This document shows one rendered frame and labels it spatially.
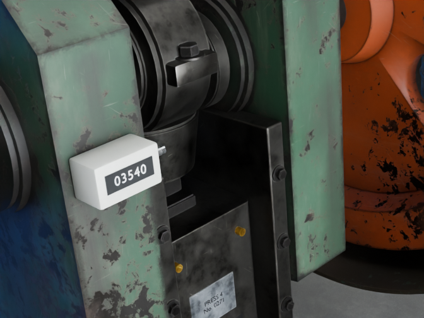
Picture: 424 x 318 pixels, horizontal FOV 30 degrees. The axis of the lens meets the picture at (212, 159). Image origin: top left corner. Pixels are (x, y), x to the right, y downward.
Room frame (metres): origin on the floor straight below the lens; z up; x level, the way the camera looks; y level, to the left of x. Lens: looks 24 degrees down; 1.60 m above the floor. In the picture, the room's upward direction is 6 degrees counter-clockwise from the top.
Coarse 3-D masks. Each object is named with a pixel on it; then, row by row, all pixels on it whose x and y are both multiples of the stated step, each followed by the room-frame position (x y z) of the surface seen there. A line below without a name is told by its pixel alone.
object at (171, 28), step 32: (128, 0) 0.80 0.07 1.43; (160, 0) 0.81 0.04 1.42; (160, 32) 0.78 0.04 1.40; (192, 32) 0.80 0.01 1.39; (160, 64) 0.77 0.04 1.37; (192, 64) 0.77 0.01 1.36; (160, 96) 0.77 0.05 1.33; (192, 96) 0.80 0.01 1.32; (160, 128) 0.80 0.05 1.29; (192, 128) 0.82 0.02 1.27; (160, 160) 0.80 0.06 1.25; (192, 160) 0.83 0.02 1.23
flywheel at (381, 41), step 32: (352, 0) 1.03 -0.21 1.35; (384, 0) 1.02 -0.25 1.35; (416, 0) 1.00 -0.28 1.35; (352, 32) 1.03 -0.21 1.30; (384, 32) 1.03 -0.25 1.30; (416, 32) 1.00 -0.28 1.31; (352, 64) 1.08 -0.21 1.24; (384, 64) 1.04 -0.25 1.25; (416, 64) 1.03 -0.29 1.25; (352, 96) 1.08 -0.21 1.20; (384, 96) 1.04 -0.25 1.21; (416, 96) 1.02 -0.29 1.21; (352, 128) 1.08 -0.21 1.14; (384, 128) 1.04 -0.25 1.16; (416, 128) 1.00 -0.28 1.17; (352, 160) 1.08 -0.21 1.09; (384, 160) 1.04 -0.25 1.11; (416, 160) 1.00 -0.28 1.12; (352, 192) 1.07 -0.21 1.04; (384, 192) 1.04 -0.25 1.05; (416, 192) 0.99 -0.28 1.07; (352, 224) 1.04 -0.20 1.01; (384, 224) 1.00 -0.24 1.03; (416, 224) 0.96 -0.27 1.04
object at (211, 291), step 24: (192, 192) 0.84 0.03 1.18; (216, 192) 0.86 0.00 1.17; (168, 216) 0.81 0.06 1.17; (192, 216) 0.81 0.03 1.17; (216, 216) 0.80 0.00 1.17; (240, 216) 0.82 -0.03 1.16; (192, 240) 0.77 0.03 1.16; (216, 240) 0.80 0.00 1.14; (240, 240) 0.82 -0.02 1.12; (192, 264) 0.77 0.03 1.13; (216, 264) 0.79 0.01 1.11; (240, 264) 0.82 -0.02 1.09; (192, 288) 0.77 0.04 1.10; (216, 288) 0.79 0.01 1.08; (240, 288) 0.82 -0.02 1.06; (192, 312) 0.76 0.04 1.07; (216, 312) 0.79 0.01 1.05; (240, 312) 0.81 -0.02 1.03
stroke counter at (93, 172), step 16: (112, 144) 0.65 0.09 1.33; (128, 144) 0.65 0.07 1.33; (144, 144) 0.64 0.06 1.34; (80, 160) 0.62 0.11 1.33; (96, 160) 0.62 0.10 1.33; (112, 160) 0.62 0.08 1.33; (128, 160) 0.62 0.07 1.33; (144, 160) 0.63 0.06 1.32; (80, 176) 0.62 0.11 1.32; (96, 176) 0.60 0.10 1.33; (112, 176) 0.61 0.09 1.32; (128, 176) 0.62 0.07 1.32; (144, 176) 0.63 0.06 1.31; (160, 176) 0.64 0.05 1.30; (80, 192) 0.62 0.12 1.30; (96, 192) 0.60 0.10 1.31; (112, 192) 0.61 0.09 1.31; (128, 192) 0.62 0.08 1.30
